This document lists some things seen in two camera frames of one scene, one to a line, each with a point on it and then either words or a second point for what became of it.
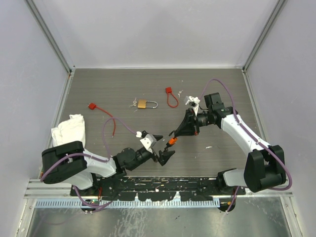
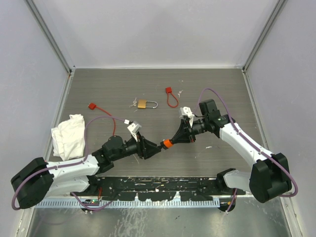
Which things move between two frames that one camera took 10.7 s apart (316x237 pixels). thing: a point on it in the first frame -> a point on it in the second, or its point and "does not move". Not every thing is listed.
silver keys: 179,93 does not move
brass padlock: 142,104 does not move
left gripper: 163,156 -> 145,148
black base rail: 155,188 does not move
